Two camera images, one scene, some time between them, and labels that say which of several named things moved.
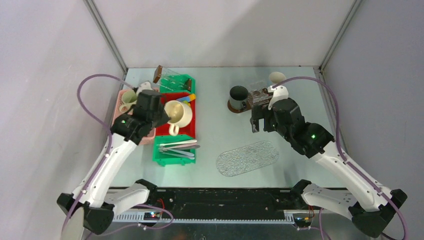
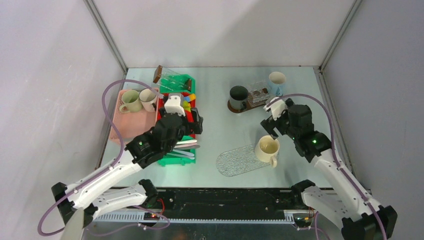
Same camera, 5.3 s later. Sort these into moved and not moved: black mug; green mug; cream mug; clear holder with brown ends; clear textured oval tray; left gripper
Moved: left gripper; cream mug
Not moved: black mug; green mug; clear holder with brown ends; clear textured oval tray
